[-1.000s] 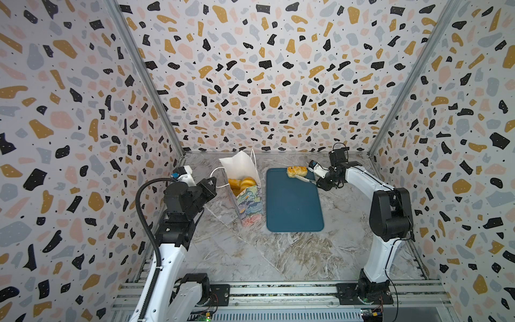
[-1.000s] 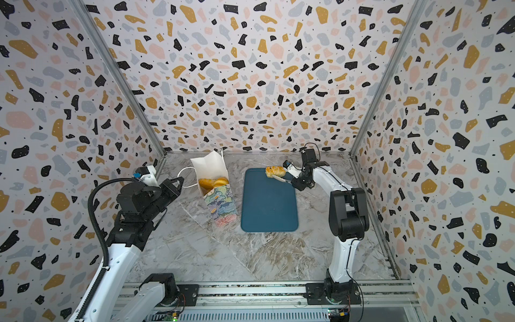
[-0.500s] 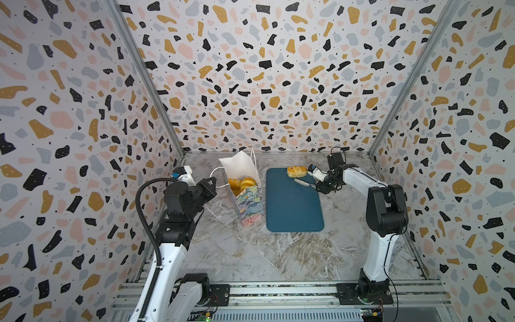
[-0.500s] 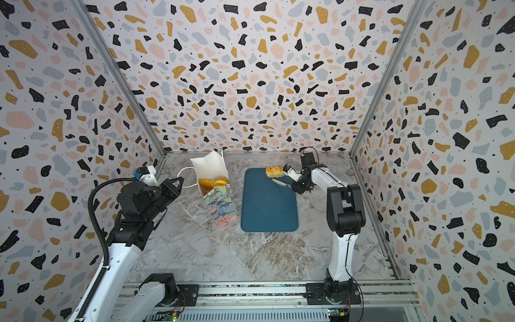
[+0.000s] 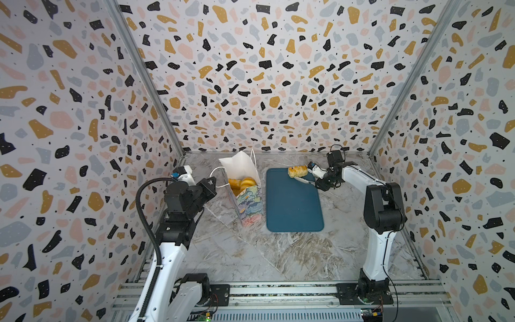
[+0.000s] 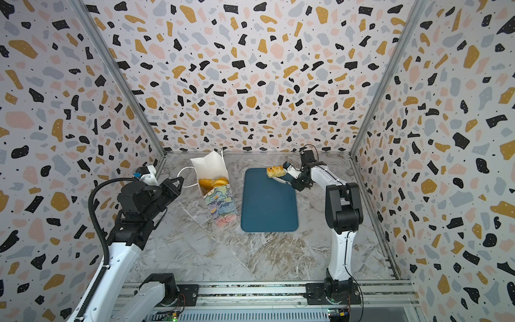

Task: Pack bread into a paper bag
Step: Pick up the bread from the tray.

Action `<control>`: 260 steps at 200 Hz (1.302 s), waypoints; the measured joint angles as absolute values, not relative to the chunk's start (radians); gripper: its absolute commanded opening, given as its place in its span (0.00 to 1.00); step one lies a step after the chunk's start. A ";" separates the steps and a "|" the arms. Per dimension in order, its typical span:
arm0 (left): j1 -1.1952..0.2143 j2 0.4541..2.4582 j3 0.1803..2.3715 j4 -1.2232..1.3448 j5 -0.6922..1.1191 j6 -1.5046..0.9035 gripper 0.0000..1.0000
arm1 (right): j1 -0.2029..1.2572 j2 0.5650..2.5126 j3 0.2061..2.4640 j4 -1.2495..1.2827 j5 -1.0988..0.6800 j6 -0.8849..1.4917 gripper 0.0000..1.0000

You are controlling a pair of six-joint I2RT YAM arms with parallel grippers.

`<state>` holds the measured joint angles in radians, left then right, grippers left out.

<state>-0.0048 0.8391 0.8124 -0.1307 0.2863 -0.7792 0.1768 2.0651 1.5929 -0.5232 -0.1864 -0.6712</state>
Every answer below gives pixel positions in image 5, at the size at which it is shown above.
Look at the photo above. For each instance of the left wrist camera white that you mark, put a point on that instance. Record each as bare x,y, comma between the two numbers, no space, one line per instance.
184,174

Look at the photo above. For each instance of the floral paper bag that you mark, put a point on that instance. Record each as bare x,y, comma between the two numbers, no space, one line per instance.
248,204

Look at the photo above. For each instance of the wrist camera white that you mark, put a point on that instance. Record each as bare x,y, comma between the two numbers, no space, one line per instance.
184,174
316,170

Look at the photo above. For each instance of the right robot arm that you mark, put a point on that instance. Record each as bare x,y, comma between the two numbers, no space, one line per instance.
383,213

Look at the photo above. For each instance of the teal tray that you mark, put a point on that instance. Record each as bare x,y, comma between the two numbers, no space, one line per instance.
291,206

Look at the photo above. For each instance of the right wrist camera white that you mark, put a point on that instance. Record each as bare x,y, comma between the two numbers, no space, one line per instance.
316,170

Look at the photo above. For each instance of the rectangular pastry bread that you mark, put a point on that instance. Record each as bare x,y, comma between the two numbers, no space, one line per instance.
297,171

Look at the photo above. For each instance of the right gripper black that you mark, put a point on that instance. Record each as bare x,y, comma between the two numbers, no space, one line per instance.
321,184

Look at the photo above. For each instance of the small striped bun top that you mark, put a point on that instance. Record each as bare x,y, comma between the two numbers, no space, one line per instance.
247,182

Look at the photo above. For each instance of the white metal tongs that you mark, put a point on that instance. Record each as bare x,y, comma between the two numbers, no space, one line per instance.
305,181

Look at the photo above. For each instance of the large seeded oval bread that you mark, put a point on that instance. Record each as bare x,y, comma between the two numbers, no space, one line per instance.
235,186

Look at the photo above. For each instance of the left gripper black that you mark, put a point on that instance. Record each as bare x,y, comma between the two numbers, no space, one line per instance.
209,192

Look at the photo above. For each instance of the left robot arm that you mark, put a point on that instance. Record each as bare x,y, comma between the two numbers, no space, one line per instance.
173,253

